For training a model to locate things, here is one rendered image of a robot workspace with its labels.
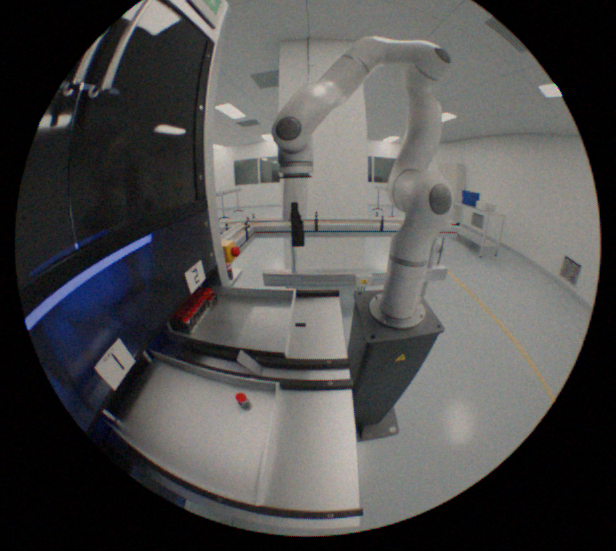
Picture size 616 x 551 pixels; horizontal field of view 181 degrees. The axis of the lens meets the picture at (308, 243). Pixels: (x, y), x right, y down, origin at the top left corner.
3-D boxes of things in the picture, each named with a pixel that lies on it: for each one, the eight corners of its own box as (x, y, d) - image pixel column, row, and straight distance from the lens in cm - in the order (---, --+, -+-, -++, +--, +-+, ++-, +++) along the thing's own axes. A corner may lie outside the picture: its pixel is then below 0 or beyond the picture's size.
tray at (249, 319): (168, 339, 62) (163, 330, 60) (205, 292, 77) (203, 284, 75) (286, 361, 47) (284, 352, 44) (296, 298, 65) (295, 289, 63)
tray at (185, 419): (112, 426, 56) (102, 418, 54) (155, 357, 59) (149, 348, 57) (263, 503, 39) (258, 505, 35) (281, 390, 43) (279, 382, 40)
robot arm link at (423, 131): (399, 214, 47) (378, 204, 62) (438, 224, 53) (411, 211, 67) (411, 43, 65) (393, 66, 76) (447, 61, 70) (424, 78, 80)
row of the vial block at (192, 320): (187, 333, 60) (181, 321, 58) (211, 299, 71) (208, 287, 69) (192, 334, 59) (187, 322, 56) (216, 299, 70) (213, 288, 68)
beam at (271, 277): (264, 286, 161) (262, 273, 155) (266, 281, 168) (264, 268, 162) (444, 280, 194) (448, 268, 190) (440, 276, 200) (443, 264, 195)
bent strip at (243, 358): (243, 375, 46) (236, 360, 41) (246, 365, 47) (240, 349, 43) (309, 381, 43) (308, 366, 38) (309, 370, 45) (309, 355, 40)
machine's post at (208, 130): (254, 399, 142) (214, 8, 108) (256, 392, 144) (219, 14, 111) (264, 401, 140) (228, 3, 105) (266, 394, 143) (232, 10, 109)
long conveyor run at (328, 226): (219, 239, 153) (216, 218, 150) (227, 233, 166) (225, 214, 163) (457, 238, 178) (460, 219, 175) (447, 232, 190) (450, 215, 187)
